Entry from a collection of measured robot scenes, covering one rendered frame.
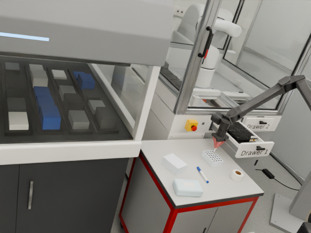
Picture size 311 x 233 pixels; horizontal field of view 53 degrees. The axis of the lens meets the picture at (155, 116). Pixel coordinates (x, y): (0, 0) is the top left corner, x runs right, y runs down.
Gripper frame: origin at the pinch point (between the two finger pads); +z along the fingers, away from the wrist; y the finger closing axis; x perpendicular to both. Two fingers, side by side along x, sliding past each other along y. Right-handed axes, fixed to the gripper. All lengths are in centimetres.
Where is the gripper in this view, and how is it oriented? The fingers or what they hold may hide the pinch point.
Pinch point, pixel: (215, 146)
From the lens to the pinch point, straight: 208.2
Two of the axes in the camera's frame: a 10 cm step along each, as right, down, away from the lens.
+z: -2.3, 8.6, 4.5
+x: 5.1, 5.0, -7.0
